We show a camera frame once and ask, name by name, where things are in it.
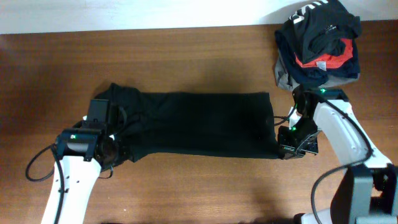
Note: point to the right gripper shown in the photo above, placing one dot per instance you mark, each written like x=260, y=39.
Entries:
x=288, y=150

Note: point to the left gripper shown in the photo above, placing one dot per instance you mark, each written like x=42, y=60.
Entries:
x=119, y=141

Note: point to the black polo shirt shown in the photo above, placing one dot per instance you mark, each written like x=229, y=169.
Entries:
x=206, y=124

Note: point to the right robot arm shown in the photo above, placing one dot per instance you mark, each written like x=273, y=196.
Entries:
x=368, y=190

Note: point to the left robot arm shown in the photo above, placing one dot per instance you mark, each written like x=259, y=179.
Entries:
x=82, y=152

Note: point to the grey shirt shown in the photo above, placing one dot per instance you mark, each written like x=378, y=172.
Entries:
x=285, y=81

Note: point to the navy blue shirt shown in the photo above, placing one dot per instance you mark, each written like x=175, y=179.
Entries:
x=314, y=76

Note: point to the red shirt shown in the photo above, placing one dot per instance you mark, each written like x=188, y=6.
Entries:
x=326, y=61

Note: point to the black shirt with white print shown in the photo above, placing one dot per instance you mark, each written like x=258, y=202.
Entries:
x=318, y=28

